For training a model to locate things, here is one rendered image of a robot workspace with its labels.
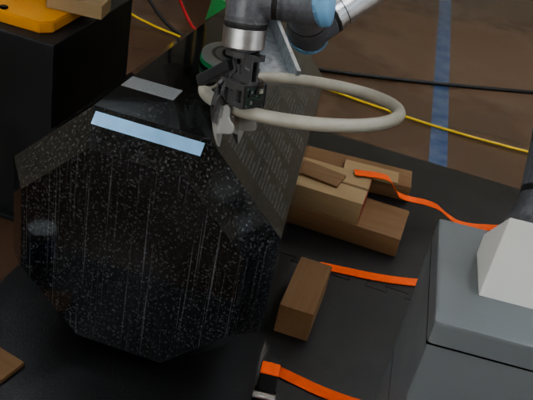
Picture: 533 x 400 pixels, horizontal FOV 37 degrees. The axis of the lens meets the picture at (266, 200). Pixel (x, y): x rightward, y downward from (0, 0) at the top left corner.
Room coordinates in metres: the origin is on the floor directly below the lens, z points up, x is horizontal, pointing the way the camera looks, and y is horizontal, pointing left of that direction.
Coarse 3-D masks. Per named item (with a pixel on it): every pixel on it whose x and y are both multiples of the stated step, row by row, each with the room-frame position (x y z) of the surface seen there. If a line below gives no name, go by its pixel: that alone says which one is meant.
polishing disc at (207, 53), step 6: (216, 42) 2.43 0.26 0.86; (204, 48) 2.36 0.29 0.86; (210, 48) 2.37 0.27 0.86; (216, 48) 2.38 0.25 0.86; (222, 48) 2.39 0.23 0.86; (204, 54) 2.32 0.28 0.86; (210, 54) 2.33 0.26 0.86; (216, 54) 2.34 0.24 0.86; (222, 54) 2.35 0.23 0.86; (210, 60) 2.28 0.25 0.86; (216, 60) 2.29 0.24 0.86; (222, 60) 2.30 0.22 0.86
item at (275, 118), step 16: (272, 80) 1.93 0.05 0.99; (288, 80) 1.94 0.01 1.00; (304, 80) 1.95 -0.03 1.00; (320, 80) 1.95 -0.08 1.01; (336, 80) 1.95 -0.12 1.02; (208, 96) 1.61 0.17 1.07; (368, 96) 1.88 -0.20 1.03; (384, 96) 1.84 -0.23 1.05; (240, 112) 1.53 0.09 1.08; (256, 112) 1.52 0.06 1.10; (272, 112) 1.52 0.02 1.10; (400, 112) 1.68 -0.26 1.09; (304, 128) 1.50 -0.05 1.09; (320, 128) 1.50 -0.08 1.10; (336, 128) 1.51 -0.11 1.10; (352, 128) 1.53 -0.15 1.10; (368, 128) 1.55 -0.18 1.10; (384, 128) 1.59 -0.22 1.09
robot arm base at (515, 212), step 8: (528, 184) 1.49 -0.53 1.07; (520, 192) 1.51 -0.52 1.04; (528, 192) 1.48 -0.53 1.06; (520, 200) 1.47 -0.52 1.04; (528, 200) 1.46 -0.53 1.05; (512, 208) 1.48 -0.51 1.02; (520, 208) 1.45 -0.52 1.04; (528, 208) 1.44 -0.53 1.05; (512, 216) 1.44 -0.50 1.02; (520, 216) 1.43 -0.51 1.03; (528, 216) 1.41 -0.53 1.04
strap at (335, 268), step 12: (432, 204) 2.99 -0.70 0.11; (480, 228) 3.03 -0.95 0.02; (492, 228) 3.05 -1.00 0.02; (360, 276) 2.50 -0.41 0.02; (372, 276) 2.51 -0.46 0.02; (384, 276) 2.53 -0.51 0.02; (396, 276) 2.54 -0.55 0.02; (288, 372) 1.91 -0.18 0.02; (300, 384) 1.87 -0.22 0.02; (312, 384) 1.88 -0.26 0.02; (324, 396) 1.84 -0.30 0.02; (336, 396) 1.85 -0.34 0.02; (348, 396) 1.86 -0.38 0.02
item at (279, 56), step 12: (276, 24) 2.19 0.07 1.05; (276, 36) 2.17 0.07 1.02; (264, 48) 2.11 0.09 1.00; (276, 48) 2.12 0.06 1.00; (288, 48) 2.05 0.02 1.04; (276, 60) 2.06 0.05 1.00; (288, 60) 2.03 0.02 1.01; (288, 72) 2.01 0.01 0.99; (300, 72) 1.96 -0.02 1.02; (276, 84) 1.94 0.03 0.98
